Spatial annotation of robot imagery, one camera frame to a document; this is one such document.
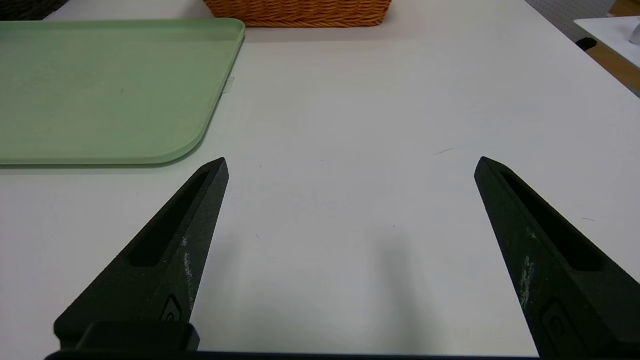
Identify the white side table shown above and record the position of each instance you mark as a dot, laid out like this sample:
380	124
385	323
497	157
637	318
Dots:
612	37

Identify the orange wicker basket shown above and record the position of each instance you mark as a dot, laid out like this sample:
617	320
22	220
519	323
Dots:
300	12

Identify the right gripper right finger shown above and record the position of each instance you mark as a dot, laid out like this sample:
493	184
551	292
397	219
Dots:
560	270

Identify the light green plastic tray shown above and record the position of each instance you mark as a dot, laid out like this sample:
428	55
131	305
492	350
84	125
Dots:
100	90

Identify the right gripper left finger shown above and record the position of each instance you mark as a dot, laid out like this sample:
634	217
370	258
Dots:
160	270

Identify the small clear tape piece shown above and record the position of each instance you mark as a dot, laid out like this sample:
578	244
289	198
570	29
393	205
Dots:
228	86

